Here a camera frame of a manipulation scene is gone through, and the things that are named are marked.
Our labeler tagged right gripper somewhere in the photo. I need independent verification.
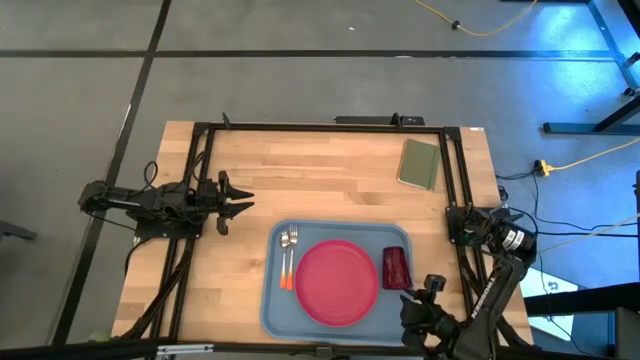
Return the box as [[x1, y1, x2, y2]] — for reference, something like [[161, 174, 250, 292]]
[[398, 292, 460, 352]]

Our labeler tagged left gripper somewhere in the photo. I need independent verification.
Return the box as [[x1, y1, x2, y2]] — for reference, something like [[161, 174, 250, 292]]
[[197, 169, 256, 236]]

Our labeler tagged red faceted plastic cup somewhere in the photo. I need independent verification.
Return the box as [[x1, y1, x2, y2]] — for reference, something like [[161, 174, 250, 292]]
[[382, 245, 415, 292]]

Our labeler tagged pink round plate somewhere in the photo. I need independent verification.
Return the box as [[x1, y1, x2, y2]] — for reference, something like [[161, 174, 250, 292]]
[[294, 238, 380, 328]]

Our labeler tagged orange-handled metal spoon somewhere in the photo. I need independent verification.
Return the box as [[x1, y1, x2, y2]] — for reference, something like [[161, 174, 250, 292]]
[[279, 230, 291, 291]]

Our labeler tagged orange-handled metal fork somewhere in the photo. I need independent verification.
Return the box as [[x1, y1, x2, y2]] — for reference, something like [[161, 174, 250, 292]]
[[286, 223, 300, 292]]

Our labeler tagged light blue plastic tray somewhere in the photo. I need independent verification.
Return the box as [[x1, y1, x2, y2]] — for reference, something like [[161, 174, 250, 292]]
[[260, 219, 417, 347]]

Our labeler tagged white printed sheet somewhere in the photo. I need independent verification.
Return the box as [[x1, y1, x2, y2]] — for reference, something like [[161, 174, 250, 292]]
[[518, 267, 581, 343]]

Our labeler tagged green notebook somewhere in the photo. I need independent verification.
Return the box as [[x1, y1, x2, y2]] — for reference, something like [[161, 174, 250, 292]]
[[397, 138, 442, 192]]

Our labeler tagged black steel beam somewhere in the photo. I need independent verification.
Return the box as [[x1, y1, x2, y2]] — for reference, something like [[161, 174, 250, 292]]
[[523, 283, 640, 317]]

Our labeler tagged grey furniture foot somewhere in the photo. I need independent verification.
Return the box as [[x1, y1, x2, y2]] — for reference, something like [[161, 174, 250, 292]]
[[0, 219, 39, 243]]

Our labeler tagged black steel table base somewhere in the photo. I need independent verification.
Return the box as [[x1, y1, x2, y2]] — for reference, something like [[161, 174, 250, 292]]
[[543, 0, 640, 136]]

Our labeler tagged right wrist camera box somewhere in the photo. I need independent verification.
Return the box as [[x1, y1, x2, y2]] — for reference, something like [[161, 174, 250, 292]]
[[423, 273, 447, 293]]

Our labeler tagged black aluminium table frame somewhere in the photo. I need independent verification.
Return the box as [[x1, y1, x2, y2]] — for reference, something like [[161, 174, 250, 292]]
[[112, 112, 534, 360]]

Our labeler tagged black mount bar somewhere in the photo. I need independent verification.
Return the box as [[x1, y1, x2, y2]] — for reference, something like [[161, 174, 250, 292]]
[[334, 114, 427, 127]]

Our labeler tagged silver frame bracket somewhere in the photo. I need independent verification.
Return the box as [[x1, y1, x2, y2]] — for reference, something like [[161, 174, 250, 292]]
[[156, 343, 215, 358]]

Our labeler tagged yellow extension cable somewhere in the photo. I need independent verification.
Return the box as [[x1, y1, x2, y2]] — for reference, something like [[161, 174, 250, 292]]
[[414, 0, 540, 38], [549, 137, 640, 172]]

